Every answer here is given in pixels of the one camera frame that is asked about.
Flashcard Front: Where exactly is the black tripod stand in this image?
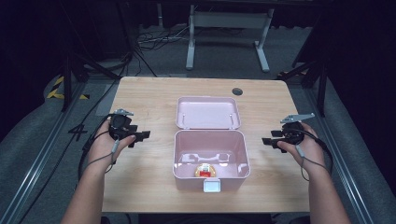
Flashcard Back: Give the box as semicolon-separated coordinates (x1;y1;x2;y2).
276;55;329;119
59;3;123;114

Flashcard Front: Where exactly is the bundle of floor cables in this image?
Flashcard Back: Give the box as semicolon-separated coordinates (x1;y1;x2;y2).
135;25;191;52

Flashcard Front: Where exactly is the person's left hand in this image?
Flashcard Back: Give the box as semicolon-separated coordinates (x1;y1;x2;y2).
88;119;138;167

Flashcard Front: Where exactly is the round orange snack packet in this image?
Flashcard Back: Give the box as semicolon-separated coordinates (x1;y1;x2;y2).
193;162;218;178

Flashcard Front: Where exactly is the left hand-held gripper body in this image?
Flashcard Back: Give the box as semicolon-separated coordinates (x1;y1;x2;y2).
107;108;140;149

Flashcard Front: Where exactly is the yellow black floor tape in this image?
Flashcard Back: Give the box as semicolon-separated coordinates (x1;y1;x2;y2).
46;76;92;101

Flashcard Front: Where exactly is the aluminium floor rail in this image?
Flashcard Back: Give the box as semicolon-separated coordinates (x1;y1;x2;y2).
302;86;375;224
0;81;87;224

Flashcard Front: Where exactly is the black cable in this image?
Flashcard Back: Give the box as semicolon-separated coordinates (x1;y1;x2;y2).
77;114;112;181
298;128;334;175

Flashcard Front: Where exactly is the pink storage box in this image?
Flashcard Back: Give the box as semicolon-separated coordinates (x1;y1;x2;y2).
172;95;251;193

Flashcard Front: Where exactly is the white metal table frame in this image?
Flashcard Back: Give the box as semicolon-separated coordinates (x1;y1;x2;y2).
185;4;276;74

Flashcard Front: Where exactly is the person's right hand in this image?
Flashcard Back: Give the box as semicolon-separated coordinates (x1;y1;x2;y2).
276;121;327;173

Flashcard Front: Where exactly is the grey cable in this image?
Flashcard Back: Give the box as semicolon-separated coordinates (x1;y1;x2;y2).
294;144;332;183
82;138;120;175

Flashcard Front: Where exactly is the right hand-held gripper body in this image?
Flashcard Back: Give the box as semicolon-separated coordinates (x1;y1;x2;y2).
270;112;316;154

